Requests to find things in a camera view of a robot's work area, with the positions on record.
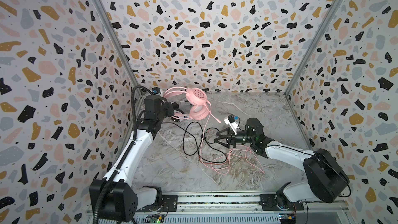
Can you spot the left aluminium corner post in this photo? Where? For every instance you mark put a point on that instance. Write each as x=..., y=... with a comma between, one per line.
x=114, y=40

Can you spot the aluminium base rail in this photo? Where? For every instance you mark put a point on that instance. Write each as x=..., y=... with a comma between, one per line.
x=241, y=208

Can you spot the aluminium corner post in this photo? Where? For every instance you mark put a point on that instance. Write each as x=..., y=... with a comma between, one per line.
x=313, y=44
x=114, y=40

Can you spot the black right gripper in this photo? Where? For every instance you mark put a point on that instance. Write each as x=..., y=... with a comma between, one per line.
x=230, y=138

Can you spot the pink headphones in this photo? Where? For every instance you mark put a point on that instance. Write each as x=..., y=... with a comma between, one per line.
x=201, y=106

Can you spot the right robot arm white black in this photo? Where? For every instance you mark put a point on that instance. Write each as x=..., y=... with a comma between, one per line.
x=324, y=179

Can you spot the circuit board right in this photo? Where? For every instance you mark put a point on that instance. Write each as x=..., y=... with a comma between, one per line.
x=287, y=218

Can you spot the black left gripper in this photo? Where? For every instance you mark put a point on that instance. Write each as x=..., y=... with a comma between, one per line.
x=167, y=106

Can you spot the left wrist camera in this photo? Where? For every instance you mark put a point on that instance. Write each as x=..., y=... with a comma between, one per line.
x=157, y=90

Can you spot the right aluminium corner post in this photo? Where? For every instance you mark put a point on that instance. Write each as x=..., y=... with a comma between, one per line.
x=313, y=44

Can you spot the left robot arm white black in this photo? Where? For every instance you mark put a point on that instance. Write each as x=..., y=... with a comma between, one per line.
x=113, y=197

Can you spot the green circuit board left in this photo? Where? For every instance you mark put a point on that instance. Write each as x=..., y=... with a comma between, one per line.
x=155, y=219

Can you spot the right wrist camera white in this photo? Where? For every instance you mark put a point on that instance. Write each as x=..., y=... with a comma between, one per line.
x=232, y=121

